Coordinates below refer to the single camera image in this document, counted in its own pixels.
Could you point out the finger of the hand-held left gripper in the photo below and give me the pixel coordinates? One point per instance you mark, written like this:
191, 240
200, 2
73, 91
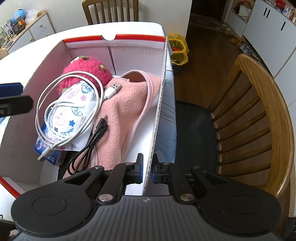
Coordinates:
16, 104

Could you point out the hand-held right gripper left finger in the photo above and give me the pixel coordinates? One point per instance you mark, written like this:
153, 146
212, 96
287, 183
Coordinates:
139, 170

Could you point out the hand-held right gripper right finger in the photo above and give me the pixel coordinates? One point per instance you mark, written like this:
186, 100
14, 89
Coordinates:
155, 171

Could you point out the red and white cardboard box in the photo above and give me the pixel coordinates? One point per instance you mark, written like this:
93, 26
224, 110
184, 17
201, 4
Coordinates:
20, 129

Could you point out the printed face mask pack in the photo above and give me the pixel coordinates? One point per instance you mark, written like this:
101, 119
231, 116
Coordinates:
69, 115

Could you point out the small blue carton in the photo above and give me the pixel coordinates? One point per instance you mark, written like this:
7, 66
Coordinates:
47, 155

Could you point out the pink plush fruit toy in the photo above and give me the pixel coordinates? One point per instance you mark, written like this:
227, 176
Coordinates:
76, 67

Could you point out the pink doll figure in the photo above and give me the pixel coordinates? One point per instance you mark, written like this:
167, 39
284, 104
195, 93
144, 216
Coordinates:
124, 111

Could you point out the small white wood-topped cabinet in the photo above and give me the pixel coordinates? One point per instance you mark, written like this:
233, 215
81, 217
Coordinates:
39, 27

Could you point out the small blue globe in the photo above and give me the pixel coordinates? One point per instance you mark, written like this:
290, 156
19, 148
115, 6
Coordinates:
19, 15

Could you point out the yellow-bagged trash bin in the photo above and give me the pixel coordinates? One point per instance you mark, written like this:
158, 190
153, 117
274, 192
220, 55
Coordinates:
179, 51

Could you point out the straight-backed wooden chair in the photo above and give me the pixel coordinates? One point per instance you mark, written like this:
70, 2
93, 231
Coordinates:
92, 7

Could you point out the curved-back wooden chair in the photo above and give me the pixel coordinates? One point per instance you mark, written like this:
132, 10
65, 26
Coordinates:
266, 97

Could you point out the white two-door cabinet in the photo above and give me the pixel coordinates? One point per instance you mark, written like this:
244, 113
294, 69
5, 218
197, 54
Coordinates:
263, 27

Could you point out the white and red bag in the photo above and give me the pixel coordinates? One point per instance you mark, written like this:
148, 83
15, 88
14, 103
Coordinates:
242, 9

